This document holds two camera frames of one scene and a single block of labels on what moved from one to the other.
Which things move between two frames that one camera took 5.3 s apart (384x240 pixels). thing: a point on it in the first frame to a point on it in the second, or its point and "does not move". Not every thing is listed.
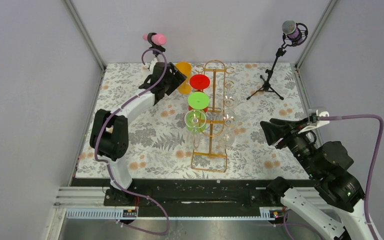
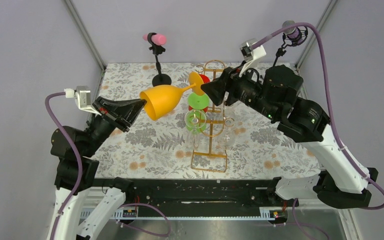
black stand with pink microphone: [157, 40] does not move
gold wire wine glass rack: [212, 121] does not move
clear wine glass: [194, 120] does not move
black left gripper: [177, 79] to [121, 112]
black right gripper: [283, 135] to [227, 86]
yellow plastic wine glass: [185, 68] to [162, 100]
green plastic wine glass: [196, 119] does not move
